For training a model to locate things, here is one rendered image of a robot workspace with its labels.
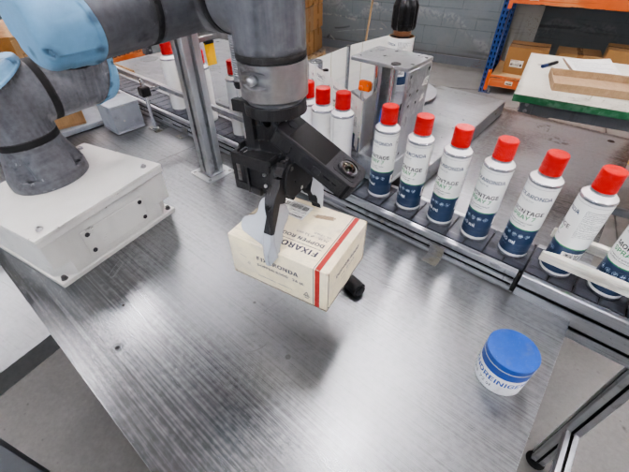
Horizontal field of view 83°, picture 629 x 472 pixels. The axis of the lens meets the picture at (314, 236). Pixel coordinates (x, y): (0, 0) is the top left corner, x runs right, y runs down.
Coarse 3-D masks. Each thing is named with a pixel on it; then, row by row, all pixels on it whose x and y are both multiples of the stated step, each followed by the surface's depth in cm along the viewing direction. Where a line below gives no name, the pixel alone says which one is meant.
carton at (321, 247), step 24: (288, 216) 53; (312, 216) 53; (336, 216) 53; (240, 240) 50; (288, 240) 49; (312, 240) 49; (336, 240) 49; (360, 240) 53; (240, 264) 54; (264, 264) 50; (288, 264) 47; (312, 264) 46; (336, 264) 46; (288, 288) 51; (312, 288) 48; (336, 288) 50
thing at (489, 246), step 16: (128, 80) 143; (160, 96) 129; (176, 112) 119; (224, 128) 109; (384, 208) 79; (432, 224) 75; (448, 224) 75; (464, 240) 72; (496, 240) 71; (496, 256) 68; (528, 256) 68
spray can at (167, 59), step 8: (160, 48) 108; (168, 48) 108; (160, 56) 110; (168, 56) 109; (168, 64) 110; (168, 72) 111; (176, 72) 112; (168, 80) 113; (176, 80) 113; (176, 88) 115; (176, 96) 116; (176, 104) 118; (184, 104) 119
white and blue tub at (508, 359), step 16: (496, 336) 52; (512, 336) 52; (480, 352) 54; (496, 352) 50; (512, 352) 50; (528, 352) 50; (480, 368) 53; (496, 368) 50; (512, 368) 48; (528, 368) 48; (496, 384) 51; (512, 384) 50
